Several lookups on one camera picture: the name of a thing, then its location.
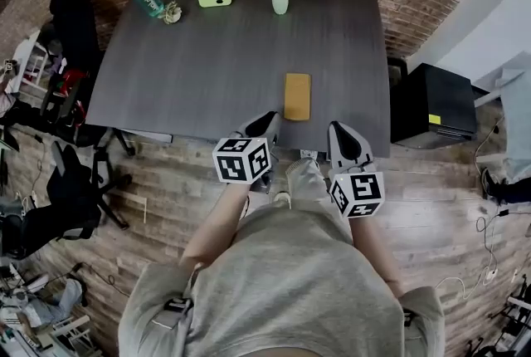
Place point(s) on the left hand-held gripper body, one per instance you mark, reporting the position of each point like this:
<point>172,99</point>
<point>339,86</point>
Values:
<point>232,164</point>

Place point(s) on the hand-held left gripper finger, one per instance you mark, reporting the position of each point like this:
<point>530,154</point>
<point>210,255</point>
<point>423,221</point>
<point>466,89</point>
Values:
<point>253,129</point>
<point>274,131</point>

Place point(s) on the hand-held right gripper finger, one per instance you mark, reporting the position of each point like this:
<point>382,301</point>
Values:
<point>337,148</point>
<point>361,152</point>

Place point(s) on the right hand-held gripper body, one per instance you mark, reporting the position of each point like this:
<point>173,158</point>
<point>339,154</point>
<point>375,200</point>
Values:
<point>365,189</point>

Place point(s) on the person's right forearm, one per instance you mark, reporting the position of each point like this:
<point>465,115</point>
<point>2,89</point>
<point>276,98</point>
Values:
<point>373,251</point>

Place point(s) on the person's left forearm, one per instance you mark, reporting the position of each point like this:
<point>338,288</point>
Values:
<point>215,222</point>

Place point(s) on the person's white shoe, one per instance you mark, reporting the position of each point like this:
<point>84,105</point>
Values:
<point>309,154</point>
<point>282,197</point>

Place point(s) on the person's grey trousers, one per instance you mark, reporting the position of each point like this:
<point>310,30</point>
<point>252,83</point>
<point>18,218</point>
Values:
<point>307,181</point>

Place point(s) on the yellow sticker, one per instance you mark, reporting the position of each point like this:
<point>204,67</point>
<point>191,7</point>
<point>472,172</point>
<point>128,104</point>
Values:
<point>435,118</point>

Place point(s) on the black cabinet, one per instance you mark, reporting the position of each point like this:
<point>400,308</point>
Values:
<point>435,98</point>

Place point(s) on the person's grey shirt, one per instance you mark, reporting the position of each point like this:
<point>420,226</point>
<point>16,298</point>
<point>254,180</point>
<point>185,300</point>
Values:
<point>290,285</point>

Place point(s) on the pale green vase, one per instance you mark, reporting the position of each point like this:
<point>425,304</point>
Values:
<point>280,0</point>

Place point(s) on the grey tablecloth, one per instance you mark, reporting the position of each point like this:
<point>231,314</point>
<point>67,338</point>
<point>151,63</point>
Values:
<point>516,123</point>

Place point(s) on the black office chair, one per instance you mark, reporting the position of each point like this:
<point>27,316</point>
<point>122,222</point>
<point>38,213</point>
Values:
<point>70,189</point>

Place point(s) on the red bag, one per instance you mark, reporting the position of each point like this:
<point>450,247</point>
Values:
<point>72,81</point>

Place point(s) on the white table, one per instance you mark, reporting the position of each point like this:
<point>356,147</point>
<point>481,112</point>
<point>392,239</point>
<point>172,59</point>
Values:
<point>29,60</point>

